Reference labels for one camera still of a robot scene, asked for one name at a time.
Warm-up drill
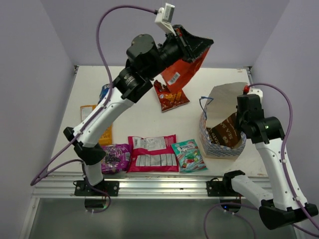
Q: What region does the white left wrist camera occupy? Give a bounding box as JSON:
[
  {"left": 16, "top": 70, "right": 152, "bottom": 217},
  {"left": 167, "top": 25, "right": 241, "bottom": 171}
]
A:
[{"left": 155, "top": 3, "right": 176, "bottom": 36}]

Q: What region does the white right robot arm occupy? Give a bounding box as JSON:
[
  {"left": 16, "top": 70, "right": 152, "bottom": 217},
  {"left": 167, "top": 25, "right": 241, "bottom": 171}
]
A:
[{"left": 222, "top": 94, "right": 319, "bottom": 230}]

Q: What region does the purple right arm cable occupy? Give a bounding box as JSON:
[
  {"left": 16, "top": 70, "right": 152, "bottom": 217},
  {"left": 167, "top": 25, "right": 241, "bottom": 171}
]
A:
[{"left": 203, "top": 83, "right": 319, "bottom": 239}]

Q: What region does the brown sea salt chip bag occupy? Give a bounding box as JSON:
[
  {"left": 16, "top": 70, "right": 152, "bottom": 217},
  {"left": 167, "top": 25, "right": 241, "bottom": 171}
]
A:
[{"left": 206, "top": 113, "right": 241, "bottom": 148}]

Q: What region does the blue checkered paper bag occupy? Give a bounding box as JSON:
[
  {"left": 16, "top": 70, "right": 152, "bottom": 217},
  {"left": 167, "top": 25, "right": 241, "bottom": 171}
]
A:
[{"left": 199, "top": 82, "right": 247, "bottom": 160}]

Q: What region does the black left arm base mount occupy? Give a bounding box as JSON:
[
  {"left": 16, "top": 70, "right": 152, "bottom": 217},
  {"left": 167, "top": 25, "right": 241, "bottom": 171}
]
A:
[{"left": 73, "top": 180, "right": 120, "bottom": 197}]

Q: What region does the blue Doritos chip bag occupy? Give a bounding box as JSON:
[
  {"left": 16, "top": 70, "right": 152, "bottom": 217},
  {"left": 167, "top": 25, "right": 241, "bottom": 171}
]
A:
[{"left": 98, "top": 84, "right": 110, "bottom": 103}]

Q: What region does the orange cream cassava chips bag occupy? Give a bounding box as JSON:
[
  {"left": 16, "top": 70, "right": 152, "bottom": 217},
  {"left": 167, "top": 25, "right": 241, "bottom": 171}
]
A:
[{"left": 161, "top": 47, "right": 210, "bottom": 94}]

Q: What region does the aluminium table frame rail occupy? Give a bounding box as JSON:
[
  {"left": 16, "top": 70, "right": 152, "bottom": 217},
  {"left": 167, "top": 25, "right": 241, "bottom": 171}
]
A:
[{"left": 34, "top": 66, "right": 275, "bottom": 200}]

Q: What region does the red torn chip bag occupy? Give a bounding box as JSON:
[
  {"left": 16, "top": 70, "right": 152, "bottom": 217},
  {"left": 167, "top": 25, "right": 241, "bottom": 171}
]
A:
[{"left": 154, "top": 80, "right": 190, "bottom": 113}]

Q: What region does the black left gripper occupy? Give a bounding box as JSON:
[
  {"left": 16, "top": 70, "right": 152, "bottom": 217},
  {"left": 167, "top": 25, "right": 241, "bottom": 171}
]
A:
[{"left": 146, "top": 23, "right": 214, "bottom": 79}]

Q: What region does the purple grape candy bag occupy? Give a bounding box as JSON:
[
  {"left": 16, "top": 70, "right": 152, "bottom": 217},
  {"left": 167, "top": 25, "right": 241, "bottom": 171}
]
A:
[{"left": 101, "top": 143, "right": 132, "bottom": 174}]

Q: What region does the teal Fox's candy bag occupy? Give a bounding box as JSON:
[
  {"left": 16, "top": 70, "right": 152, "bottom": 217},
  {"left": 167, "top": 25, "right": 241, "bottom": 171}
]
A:
[{"left": 171, "top": 139, "right": 207, "bottom": 173}]

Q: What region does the orange yellow snack packet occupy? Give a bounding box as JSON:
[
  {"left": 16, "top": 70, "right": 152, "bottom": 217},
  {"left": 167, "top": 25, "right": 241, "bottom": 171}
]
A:
[{"left": 78, "top": 105, "right": 114, "bottom": 147}]

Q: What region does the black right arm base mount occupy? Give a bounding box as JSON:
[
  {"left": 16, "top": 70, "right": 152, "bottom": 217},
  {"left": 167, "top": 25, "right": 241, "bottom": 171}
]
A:
[{"left": 206, "top": 178, "right": 239, "bottom": 197}]

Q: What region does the pink snack bag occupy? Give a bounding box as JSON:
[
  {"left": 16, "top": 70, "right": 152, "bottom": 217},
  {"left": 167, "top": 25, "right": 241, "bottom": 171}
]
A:
[{"left": 128, "top": 134, "right": 179, "bottom": 172}]

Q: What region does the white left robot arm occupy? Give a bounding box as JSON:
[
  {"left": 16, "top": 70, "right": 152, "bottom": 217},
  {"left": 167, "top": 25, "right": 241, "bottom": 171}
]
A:
[{"left": 63, "top": 25, "right": 214, "bottom": 196}]

